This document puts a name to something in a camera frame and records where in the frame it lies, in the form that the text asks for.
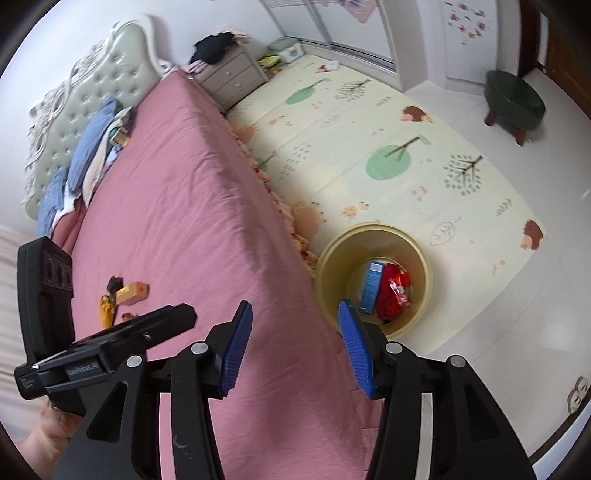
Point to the dark green round stool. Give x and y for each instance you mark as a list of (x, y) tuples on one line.
[(515, 99)]

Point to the red snack wrapper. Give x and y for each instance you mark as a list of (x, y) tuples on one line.
[(395, 290)]

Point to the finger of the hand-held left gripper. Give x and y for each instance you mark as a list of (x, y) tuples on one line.
[(147, 325)]

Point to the large blue pillow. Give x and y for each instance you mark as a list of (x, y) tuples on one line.
[(92, 138)]

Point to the pink wall stickers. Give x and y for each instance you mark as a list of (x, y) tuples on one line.
[(468, 21)]

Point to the person's left hand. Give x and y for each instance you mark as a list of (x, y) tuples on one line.
[(48, 429)]

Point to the small blue pillow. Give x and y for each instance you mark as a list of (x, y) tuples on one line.
[(51, 203)]

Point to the dark snack wrapper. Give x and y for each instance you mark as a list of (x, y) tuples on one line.
[(114, 283)]

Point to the printed ruffled bed skirt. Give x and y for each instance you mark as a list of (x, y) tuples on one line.
[(277, 203)]

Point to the blue carton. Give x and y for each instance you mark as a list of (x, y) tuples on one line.
[(371, 286)]

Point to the grey nightstand with drawers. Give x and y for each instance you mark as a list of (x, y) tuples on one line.
[(231, 78)]

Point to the bed with pink sheet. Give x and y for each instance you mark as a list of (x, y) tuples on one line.
[(184, 207)]

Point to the brown wooden door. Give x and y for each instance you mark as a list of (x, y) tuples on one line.
[(558, 41)]

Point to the white sliding wardrobe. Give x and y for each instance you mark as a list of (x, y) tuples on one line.
[(341, 27)]

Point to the black clothes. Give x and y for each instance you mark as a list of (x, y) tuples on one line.
[(211, 48)]

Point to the orange box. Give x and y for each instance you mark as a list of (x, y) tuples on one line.
[(134, 293)]

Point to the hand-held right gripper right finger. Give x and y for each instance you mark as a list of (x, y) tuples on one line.
[(355, 350)]

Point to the green white storage box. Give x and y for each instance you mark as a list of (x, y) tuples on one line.
[(286, 50)]

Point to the pink cloth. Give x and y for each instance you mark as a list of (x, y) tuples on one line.
[(238, 37)]

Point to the cream printed play mat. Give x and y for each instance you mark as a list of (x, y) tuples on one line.
[(332, 138)]

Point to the small white box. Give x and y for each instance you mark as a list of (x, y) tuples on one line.
[(333, 65)]

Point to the yellow plastic bin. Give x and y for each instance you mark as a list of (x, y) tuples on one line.
[(330, 272)]

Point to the green tufted white headboard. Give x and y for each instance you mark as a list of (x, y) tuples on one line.
[(92, 78)]

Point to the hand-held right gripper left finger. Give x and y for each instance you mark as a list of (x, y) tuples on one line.
[(233, 355)]

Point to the beige curtain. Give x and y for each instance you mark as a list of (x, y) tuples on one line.
[(9, 300)]

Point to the white folded cloth pile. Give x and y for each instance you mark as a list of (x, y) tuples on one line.
[(108, 147)]

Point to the yellow green toys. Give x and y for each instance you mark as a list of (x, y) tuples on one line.
[(268, 61)]

